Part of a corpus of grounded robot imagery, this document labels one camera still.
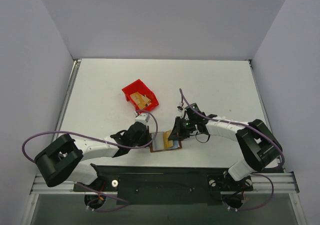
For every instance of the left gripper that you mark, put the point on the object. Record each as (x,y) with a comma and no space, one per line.
(145,136)

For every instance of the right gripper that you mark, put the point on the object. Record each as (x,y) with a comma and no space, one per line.
(178,127)

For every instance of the gold card with chip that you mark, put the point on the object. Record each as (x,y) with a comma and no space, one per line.
(168,144)

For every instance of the brown leather card holder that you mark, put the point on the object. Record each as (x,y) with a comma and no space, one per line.
(158,143)

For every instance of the red plastic bin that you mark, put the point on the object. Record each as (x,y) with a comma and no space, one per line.
(139,86)

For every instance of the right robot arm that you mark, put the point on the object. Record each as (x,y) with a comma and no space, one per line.
(258,145)

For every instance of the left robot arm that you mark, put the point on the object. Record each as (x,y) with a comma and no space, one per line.
(62,160)

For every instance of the gold cards in bin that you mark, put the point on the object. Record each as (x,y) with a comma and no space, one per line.
(141,102)

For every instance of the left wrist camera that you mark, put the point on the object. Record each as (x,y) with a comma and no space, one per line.
(142,118)

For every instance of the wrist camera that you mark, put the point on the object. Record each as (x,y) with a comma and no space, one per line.
(180,107)
(142,118)

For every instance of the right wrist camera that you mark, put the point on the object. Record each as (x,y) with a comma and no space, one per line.
(180,107)

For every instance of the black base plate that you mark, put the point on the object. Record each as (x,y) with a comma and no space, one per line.
(142,185)

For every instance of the aluminium table frame rail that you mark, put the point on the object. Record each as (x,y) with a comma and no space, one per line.
(63,159)

